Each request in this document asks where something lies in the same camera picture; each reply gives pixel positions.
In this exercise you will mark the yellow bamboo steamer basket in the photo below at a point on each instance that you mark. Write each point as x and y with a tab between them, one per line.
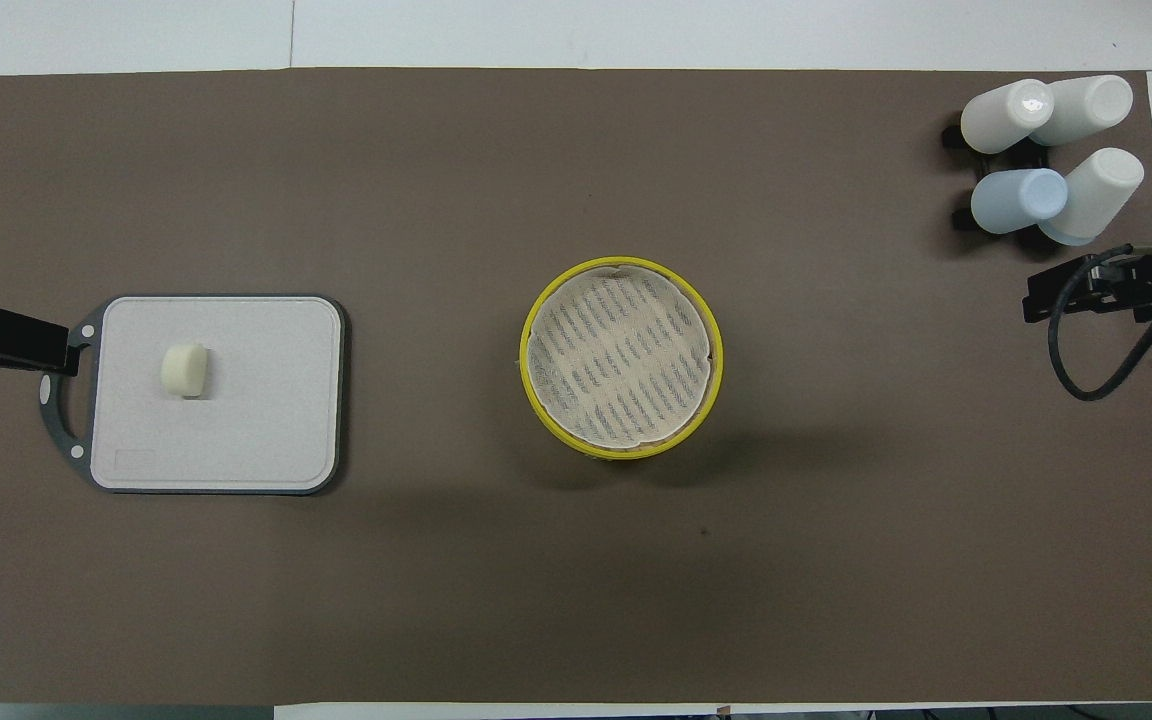
608	456

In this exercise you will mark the black cup rack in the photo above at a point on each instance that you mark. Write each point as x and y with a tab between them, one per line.
1026	157

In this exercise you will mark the brown table mat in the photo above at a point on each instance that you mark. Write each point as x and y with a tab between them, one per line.
836	500

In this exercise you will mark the white plastic cup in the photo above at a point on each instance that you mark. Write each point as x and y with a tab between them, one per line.
1091	105
1001	120
1101	195

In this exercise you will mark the yellow woven steamer lid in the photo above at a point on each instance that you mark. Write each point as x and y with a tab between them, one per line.
621	355

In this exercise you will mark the light blue plastic cup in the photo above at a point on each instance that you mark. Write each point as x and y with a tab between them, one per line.
1016	200

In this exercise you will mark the white steamed bun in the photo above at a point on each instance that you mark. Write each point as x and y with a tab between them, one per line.
184	368

